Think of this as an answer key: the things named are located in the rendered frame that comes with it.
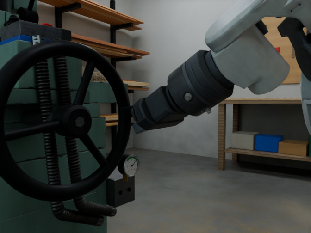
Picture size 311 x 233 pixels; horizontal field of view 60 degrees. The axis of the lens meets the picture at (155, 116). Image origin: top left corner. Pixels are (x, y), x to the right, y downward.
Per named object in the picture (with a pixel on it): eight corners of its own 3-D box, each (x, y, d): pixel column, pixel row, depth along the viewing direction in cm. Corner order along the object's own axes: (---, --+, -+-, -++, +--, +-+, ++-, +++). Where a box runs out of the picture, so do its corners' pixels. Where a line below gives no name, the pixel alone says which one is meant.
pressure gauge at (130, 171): (124, 185, 75) (124, 156, 75) (115, 182, 78) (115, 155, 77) (139, 180, 80) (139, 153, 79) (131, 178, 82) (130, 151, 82)
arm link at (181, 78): (144, 144, 45) (197, 110, 38) (122, 95, 48) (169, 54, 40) (185, 134, 55) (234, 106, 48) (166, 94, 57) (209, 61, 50)
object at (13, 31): (19, 40, 51) (18, 10, 50) (-3, 47, 58) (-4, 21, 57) (80, 50, 60) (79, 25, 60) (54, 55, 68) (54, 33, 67)
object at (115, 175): (115, 208, 77) (115, 180, 76) (90, 198, 85) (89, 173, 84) (136, 199, 83) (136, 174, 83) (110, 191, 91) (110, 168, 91)
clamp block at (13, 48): (15, 88, 49) (14, 38, 49) (-11, 90, 58) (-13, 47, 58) (84, 90, 61) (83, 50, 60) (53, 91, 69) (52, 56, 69)
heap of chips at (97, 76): (101, 82, 77) (101, 68, 77) (74, 83, 86) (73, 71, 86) (125, 83, 84) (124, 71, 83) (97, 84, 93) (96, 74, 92)
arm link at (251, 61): (227, 121, 43) (295, 83, 36) (179, 77, 40) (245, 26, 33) (227, 82, 51) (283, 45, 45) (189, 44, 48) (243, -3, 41)
